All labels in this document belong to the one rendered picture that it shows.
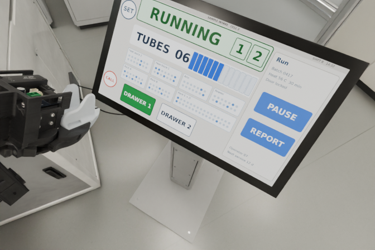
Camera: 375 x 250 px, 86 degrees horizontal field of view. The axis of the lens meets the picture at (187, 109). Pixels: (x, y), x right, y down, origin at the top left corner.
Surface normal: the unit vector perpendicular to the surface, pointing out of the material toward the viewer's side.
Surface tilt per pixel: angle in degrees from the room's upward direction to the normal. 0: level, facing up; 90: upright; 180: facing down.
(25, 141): 90
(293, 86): 50
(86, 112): 92
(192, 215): 5
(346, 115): 0
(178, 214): 3
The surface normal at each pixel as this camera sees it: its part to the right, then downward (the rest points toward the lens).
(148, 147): 0.08, -0.54
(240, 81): -0.32, 0.20
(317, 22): -0.89, 0.33
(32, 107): 0.87, 0.44
